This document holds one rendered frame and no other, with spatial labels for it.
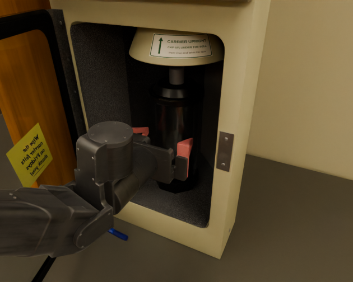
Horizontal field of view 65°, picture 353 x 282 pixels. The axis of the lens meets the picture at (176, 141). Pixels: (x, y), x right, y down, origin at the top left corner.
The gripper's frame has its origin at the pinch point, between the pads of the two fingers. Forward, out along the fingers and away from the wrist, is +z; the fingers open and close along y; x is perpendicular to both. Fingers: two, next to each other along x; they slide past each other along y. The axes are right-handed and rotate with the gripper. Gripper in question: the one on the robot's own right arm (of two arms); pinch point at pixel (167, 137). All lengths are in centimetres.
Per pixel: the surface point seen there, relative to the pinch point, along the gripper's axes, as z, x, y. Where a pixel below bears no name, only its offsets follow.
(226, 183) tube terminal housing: -5.6, 2.3, -13.7
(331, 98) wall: 37.4, -0.4, -29.0
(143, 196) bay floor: -2.9, 14.7, 4.5
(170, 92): 0.8, -8.9, -0.1
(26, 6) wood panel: -6.7, -22.2, 22.7
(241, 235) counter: 2.9, 22.1, -16.8
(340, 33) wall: 36.9, -16.3, -26.6
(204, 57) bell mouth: -1.4, -16.4, -7.0
